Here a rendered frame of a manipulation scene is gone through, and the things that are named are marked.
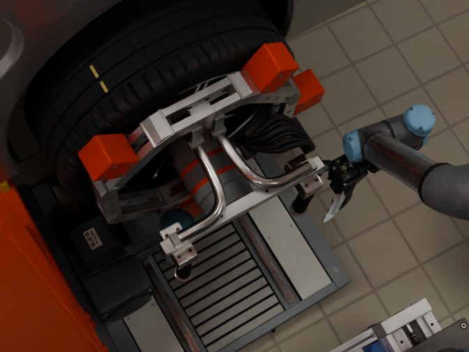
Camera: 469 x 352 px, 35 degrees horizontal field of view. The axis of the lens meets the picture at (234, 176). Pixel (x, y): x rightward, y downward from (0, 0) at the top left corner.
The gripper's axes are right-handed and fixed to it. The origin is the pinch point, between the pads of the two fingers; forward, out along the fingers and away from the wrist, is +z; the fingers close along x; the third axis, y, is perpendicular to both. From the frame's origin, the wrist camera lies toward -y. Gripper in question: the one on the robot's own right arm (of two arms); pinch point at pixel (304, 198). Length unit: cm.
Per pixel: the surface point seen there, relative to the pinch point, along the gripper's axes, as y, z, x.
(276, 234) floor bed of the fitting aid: -75, -8, -8
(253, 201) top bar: 15.0, 15.4, -2.4
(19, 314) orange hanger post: 77, 66, 9
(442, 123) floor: -83, -90, -14
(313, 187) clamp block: 12.0, 0.7, 0.9
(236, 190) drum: 8.2, 15.8, -8.3
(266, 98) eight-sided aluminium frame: 20.6, 1.3, -20.7
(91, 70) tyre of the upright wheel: 30, 34, -41
